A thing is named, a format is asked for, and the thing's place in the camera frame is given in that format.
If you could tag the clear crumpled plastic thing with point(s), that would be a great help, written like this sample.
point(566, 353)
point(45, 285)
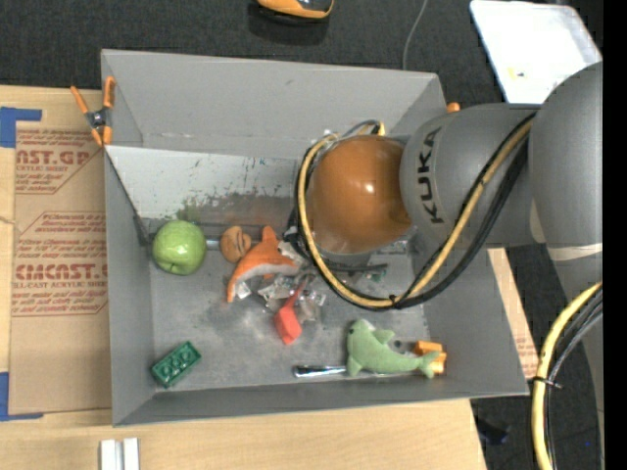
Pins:
point(275, 293)

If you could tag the red-orange plastic tool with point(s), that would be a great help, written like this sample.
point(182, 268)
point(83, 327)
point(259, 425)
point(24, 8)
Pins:
point(288, 325)

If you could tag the green toy dolphin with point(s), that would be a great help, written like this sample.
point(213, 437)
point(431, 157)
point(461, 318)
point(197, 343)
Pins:
point(372, 355)

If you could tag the orange toy dolphin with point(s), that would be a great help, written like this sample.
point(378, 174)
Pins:
point(264, 257)

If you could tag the orange toy block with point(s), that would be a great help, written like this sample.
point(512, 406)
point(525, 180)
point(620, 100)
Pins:
point(427, 346)

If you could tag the silver metal tool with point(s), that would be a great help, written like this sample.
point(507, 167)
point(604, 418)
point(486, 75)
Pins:
point(316, 371)

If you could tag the brown round toy food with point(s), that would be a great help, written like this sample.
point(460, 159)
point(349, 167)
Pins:
point(232, 245)

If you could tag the green apple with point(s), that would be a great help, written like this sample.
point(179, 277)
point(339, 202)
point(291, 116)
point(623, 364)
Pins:
point(178, 248)

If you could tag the grey metal bin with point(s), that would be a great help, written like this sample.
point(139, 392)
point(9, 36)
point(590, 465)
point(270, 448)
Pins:
point(255, 101)

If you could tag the green toy brick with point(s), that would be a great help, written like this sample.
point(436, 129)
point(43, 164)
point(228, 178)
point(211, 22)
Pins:
point(175, 364)

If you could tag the brown cardboard board red print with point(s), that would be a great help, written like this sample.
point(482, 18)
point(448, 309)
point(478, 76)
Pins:
point(59, 350)

